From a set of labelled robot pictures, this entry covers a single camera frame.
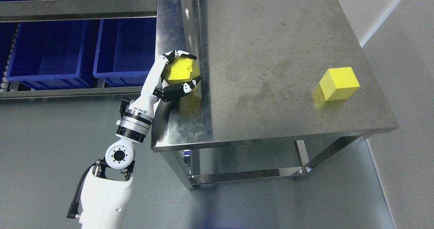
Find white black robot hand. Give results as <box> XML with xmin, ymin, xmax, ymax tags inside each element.
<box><xmin>128</xmin><ymin>50</ymin><xmax>202</xmax><ymax>116</ymax></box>

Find yellow foam block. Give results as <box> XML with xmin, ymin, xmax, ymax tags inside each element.
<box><xmin>319</xmin><ymin>67</ymin><xmax>360</xmax><ymax>101</ymax></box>
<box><xmin>164</xmin><ymin>57</ymin><xmax>200</xmax><ymax>85</ymax></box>

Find blue plastic bin right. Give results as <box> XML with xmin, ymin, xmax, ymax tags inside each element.
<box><xmin>93</xmin><ymin>17</ymin><xmax>157</xmax><ymax>87</ymax></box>

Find blue plastic bin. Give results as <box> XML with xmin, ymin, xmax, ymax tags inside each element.
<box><xmin>6</xmin><ymin>20</ymin><xmax>93</xmax><ymax>90</ymax></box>
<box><xmin>93</xmin><ymin>17</ymin><xmax>157</xmax><ymax>87</ymax></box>

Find blue plastic bin left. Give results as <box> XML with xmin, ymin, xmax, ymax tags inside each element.
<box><xmin>6</xmin><ymin>20</ymin><xmax>93</xmax><ymax>90</ymax></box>

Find stainless steel table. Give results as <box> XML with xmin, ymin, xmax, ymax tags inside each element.
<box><xmin>151</xmin><ymin>0</ymin><xmax>398</xmax><ymax>189</ymax></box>

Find metal shelf rail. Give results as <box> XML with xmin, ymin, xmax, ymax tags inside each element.
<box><xmin>0</xmin><ymin>0</ymin><xmax>158</xmax><ymax>22</ymax></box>

